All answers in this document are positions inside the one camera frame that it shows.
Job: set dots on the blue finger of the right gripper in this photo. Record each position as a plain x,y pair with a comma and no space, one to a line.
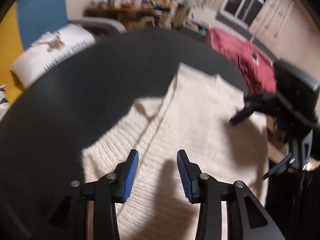
243,114

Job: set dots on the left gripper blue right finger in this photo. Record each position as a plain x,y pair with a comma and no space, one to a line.
189,174

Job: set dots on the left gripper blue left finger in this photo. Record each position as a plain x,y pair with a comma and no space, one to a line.
125,172

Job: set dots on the cream knit sweater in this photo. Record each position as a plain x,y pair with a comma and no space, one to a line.
193,116

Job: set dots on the red ruffled quilt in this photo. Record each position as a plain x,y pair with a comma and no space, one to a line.
256,69

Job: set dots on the low white shelf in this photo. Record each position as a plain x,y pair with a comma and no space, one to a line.
201,16

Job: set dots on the wooden desk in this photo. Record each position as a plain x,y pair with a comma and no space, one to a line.
155,13

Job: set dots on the geometric pattern pillow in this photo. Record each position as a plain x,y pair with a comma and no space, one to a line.
4,103

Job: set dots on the white deer print pillow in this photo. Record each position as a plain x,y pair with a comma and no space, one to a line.
50,50

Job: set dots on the grey yellow blue sofa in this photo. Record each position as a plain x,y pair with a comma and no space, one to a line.
27,20

